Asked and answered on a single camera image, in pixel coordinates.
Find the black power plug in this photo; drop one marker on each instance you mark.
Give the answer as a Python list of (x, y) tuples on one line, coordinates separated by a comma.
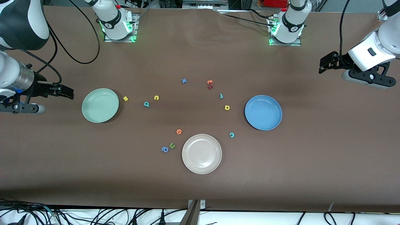
[(162, 218)]

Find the aluminium corner post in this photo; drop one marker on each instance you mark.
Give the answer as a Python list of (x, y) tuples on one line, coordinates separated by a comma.
[(382, 15)]

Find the aluminium frame profile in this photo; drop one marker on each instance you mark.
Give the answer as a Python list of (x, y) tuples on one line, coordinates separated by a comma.
[(191, 215)]

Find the grey equipment box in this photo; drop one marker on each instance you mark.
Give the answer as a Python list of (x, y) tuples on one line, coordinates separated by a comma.
[(203, 3)]

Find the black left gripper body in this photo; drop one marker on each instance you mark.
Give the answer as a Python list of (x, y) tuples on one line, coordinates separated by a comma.
[(341, 59)]

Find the blue plate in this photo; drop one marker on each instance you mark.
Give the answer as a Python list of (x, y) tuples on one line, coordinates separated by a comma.
[(264, 114)]

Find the red box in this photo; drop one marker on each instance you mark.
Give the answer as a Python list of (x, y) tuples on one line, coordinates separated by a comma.
[(275, 3)]

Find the beige plate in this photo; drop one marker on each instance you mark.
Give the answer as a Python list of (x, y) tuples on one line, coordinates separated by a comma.
[(201, 153)]

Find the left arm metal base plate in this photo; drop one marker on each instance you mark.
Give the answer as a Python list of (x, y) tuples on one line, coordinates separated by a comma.
[(297, 44)]

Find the green plate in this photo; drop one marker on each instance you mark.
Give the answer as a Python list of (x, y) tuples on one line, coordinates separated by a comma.
[(100, 106)]

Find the small metal bracket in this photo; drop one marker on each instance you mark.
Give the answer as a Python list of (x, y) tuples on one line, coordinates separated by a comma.
[(202, 204)]

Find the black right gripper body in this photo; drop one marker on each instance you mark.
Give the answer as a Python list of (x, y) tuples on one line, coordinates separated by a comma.
[(40, 87)]

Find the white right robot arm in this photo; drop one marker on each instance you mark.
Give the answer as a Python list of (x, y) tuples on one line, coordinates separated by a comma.
[(22, 28)]

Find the white paper scrap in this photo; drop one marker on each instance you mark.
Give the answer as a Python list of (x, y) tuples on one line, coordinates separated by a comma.
[(331, 206)]

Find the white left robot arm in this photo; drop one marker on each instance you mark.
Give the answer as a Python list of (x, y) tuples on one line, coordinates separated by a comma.
[(384, 40)]

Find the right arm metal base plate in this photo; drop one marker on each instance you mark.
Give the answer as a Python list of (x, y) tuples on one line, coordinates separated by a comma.
[(136, 28)]

